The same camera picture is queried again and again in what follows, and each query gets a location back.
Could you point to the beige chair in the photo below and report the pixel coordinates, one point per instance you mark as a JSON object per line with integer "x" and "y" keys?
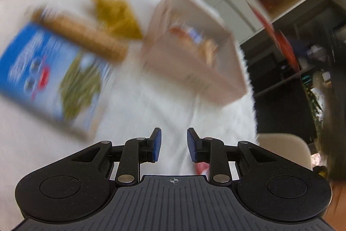
{"x": 283, "y": 149}

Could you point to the pink cardboard box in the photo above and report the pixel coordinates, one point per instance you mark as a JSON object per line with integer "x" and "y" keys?
{"x": 175, "y": 68}

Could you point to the mustard yellow snack packet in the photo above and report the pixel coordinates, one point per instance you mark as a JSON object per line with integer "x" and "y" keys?
{"x": 119, "y": 17}

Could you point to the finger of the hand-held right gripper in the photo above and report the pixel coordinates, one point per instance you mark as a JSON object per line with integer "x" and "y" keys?
{"x": 299, "y": 48}

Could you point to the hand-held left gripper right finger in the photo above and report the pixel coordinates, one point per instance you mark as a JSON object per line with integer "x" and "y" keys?
{"x": 191, "y": 145}

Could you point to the blue white vegetable snack packet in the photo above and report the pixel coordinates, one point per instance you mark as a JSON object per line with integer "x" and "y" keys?
{"x": 40, "y": 71}

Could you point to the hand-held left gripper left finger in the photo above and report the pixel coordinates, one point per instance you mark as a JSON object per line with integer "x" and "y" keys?
{"x": 156, "y": 144}

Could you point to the brown biscuit roll packet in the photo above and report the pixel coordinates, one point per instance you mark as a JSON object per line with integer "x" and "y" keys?
{"x": 81, "y": 34}

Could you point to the rice cracker packet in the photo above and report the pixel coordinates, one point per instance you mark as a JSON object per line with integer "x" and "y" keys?
{"x": 183, "y": 32}

